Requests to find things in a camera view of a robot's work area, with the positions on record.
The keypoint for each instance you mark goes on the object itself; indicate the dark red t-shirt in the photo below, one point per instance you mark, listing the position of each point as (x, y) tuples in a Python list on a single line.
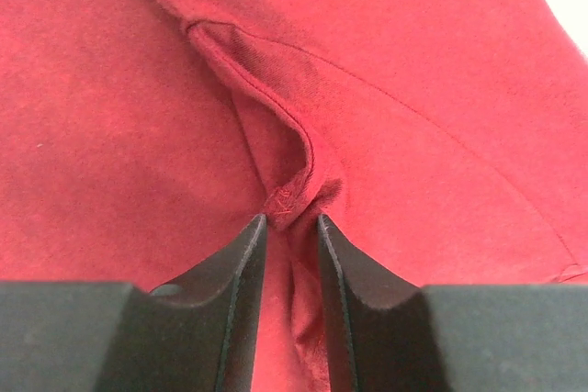
[(447, 138)]

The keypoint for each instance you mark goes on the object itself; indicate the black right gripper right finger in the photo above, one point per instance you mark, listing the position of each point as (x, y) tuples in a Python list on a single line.
[(386, 334)]

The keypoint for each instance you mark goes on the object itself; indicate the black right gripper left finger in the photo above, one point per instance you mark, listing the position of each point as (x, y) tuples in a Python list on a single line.
[(196, 332)]

